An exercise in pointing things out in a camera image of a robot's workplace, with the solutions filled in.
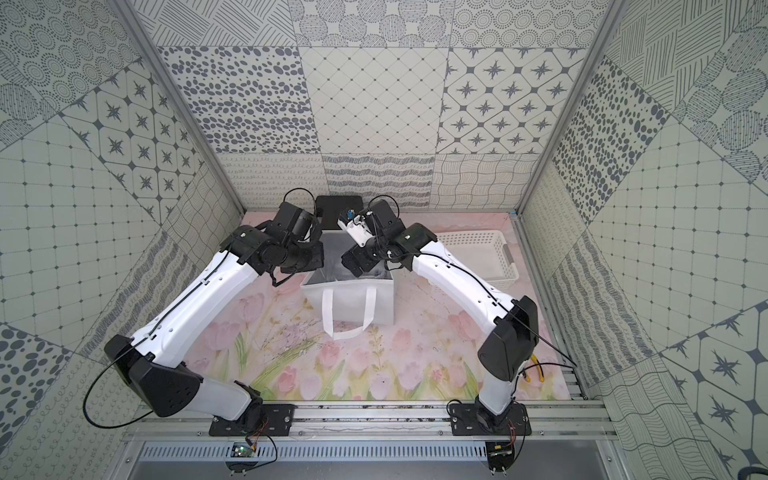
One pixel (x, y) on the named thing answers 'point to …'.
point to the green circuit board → (241, 450)
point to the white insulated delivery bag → (345, 303)
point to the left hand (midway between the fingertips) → (320, 253)
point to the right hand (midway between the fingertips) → (361, 253)
